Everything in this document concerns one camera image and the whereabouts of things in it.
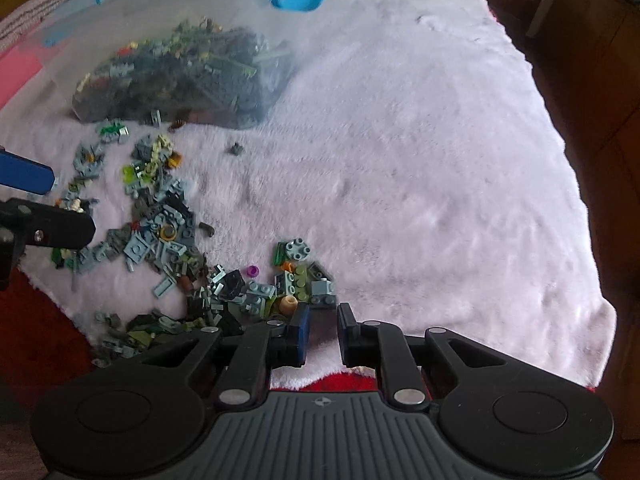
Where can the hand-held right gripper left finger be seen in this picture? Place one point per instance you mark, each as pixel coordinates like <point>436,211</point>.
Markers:
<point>300,334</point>

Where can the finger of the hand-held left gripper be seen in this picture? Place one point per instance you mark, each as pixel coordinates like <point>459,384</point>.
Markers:
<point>25,175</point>
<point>55,227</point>

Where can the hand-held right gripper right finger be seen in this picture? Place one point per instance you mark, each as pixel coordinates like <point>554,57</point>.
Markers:
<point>345,334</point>

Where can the toy brick pieces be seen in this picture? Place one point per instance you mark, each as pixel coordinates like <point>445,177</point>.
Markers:
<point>165,245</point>

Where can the heap of dark toy bricks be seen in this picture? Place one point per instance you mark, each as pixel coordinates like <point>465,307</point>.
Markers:
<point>200,75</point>

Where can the red patterned bed sheet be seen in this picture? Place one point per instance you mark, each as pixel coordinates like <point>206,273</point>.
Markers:
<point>35,340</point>

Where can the pink cardboard box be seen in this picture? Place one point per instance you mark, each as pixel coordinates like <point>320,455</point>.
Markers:
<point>20,70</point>

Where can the white fluffy blanket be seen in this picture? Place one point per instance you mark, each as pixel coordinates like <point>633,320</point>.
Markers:
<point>425,160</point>

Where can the brown wooden cabinet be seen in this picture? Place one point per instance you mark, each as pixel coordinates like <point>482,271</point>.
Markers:
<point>600,60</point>

